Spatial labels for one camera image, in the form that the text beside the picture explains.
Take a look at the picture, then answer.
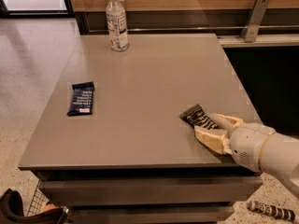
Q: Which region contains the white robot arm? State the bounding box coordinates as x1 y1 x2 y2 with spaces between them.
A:
194 114 299 198

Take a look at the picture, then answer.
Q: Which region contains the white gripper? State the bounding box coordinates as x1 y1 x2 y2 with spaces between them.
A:
194 113 276 172

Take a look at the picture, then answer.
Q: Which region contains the clear plastic water bottle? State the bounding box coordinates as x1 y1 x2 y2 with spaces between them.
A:
106 0 129 51

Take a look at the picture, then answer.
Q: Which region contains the metal wall bracket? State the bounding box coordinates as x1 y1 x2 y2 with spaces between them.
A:
240 0 270 43

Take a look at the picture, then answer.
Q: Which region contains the wire mesh basket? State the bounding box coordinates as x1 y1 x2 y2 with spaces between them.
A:
26 182 49 217

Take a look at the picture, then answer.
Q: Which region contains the blue rxbar wrapper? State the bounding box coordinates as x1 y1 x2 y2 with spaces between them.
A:
67 82 94 117

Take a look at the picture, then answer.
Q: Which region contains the black chocolate rxbar wrapper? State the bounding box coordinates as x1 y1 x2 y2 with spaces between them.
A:
180 105 219 130

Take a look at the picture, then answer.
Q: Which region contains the black bag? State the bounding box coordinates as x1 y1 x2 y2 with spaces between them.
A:
0 189 66 224

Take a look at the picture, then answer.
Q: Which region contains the grey drawer cabinet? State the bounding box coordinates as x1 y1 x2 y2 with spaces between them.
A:
19 34 262 224

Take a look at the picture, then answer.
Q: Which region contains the black and white striped tube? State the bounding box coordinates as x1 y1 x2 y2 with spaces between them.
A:
247 201 298 223

